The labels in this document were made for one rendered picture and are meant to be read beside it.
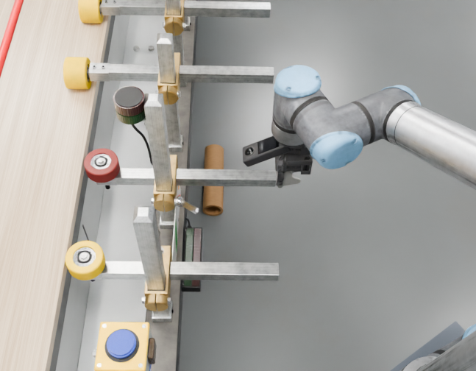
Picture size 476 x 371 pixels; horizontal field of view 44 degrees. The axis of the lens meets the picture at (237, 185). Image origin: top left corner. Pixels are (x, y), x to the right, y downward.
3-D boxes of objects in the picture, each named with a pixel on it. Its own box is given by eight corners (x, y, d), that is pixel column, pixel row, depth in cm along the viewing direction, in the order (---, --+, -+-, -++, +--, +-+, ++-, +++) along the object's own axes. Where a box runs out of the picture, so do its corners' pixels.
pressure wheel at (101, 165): (125, 174, 151) (119, 146, 142) (122, 201, 147) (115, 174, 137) (93, 174, 151) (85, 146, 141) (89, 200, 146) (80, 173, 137)
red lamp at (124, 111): (146, 93, 119) (145, 85, 118) (143, 116, 116) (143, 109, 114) (116, 93, 119) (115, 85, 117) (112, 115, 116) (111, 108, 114)
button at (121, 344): (138, 333, 85) (137, 328, 83) (135, 361, 83) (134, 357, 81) (109, 333, 85) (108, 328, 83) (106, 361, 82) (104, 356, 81)
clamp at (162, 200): (178, 166, 150) (176, 154, 146) (175, 212, 142) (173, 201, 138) (155, 166, 150) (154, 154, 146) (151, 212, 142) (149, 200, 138)
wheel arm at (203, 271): (276, 269, 135) (278, 260, 131) (277, 283, 133) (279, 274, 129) (83, 267, 134) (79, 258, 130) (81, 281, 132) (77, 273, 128)
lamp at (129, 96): (154, 152, 135) (145, 86, 117) (153, 173, 132) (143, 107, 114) (129, 152, 135) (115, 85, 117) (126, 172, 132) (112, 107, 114)
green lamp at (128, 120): (147, 101, 121) (146, 94, 120) (145, 124, 118) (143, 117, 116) (118, 101, 121) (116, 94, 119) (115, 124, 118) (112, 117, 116)
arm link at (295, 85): (291, 101, 113) (265, 68, 118) (286, 143, 123) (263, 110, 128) (333, 85, 115) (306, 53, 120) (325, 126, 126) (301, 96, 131)
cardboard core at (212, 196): (224, 144, 248) (223, 205, 232) (224, 155, 255) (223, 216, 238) (204, 143, 248) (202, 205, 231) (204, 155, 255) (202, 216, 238)
